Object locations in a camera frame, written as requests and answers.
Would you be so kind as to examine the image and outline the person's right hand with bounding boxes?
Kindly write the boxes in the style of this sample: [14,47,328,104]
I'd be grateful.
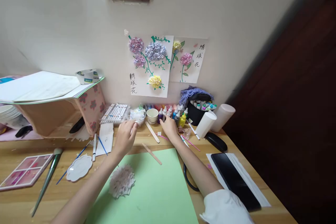
[159,115,182,146]

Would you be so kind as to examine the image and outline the person's left hand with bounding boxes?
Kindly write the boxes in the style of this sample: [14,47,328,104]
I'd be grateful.
[113,120,138,157]

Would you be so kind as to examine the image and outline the person's left fingers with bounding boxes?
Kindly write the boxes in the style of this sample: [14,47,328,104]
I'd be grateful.
[121,120,138,137]

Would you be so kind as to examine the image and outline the person's right fingers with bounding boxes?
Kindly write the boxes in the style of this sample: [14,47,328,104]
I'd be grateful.
[159,115,176,131]

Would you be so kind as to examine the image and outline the clear plastic cup with paper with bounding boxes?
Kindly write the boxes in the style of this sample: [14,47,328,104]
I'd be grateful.
[129,108,147,128]

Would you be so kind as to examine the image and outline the row of coloured glue bottles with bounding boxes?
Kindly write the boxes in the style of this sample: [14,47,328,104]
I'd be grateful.
[143,103,189,128]

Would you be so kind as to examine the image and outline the white paper cup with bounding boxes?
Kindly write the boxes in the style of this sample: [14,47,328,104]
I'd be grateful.
[146,108,159,125]

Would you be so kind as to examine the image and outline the wooden craft stick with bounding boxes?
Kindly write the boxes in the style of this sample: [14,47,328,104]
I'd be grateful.
[145,121,160,144]
[142,143,163,166]

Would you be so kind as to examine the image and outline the pile of white marker pens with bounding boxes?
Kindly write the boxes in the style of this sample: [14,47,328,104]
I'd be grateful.
[99,103,131,125]

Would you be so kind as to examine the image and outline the white paper piece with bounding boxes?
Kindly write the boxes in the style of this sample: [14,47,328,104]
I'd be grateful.
[95,123,114,157]

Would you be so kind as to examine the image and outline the blue thin paint brush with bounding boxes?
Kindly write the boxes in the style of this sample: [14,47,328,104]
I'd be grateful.
[97,136,109,156]
[56,140,92,186]

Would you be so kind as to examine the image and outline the black case of marker pens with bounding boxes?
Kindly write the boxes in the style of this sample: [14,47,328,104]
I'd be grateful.
[185,93,218,127]

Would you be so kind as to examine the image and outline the purple yarn bundle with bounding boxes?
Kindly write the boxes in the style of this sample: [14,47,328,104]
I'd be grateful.
[179,85,215,107]

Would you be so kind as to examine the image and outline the white paper roll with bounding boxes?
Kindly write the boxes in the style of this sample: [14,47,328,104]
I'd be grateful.
[195,110,218,139]

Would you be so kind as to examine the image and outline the black oval case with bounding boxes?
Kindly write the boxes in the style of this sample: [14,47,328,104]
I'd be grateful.
[204,132,228,153]

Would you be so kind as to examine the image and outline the white folded paper flower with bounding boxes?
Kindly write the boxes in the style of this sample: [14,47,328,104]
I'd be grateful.
[108,164,136,199]

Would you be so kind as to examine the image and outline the pale pink cylinder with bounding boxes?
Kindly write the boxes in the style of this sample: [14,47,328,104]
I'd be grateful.
[210,104,236,133]

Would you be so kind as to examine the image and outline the large paper flower artwork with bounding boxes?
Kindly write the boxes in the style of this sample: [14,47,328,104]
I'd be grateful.
[128,34,175,98]

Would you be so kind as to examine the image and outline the white tape roll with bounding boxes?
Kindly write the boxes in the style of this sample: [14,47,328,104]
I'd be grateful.
[75,68,100,86]

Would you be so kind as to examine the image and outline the white flower-shaped palette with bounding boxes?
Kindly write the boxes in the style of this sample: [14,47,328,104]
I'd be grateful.
[65,154,93,182]

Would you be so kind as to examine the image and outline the small paper flower artwork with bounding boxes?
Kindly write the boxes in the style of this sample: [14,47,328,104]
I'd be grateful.
[169,36,209,84]

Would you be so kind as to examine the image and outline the light green paper sheet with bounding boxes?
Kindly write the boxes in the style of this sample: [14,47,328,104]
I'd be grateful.
[84,148,200,224]

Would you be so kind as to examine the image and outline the floral cardboard box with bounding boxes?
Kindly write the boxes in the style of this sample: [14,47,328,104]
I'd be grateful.
[12,83,107,140]

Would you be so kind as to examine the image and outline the black phone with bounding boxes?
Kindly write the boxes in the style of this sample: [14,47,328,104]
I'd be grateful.
[211,152,262,213]

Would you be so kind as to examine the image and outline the stack of paper sheets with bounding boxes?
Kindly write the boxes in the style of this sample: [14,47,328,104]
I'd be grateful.
[0,70,105,105]

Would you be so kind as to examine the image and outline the white folded paper sheet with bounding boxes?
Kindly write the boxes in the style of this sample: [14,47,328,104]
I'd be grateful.
[206,152,271,208]

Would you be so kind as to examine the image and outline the black stapler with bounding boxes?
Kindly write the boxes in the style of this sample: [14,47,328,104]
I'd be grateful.
[15,125,34,139]

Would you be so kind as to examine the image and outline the pink colour palette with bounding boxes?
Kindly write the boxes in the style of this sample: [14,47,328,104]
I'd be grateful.
[0,153,55,192]

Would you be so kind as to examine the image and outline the stack of white bowls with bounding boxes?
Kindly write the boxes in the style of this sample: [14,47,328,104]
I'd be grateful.
[0,105,21,130]

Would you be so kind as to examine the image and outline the dark brown door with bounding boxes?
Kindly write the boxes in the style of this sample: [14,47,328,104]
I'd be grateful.
[222,0,336,224]

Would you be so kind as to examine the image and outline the black cable loop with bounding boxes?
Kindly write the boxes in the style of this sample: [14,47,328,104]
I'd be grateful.
[183,163,201,192]

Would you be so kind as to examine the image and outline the green-handled soft brush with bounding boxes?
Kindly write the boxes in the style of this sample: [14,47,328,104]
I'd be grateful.
[31,147,64,218]

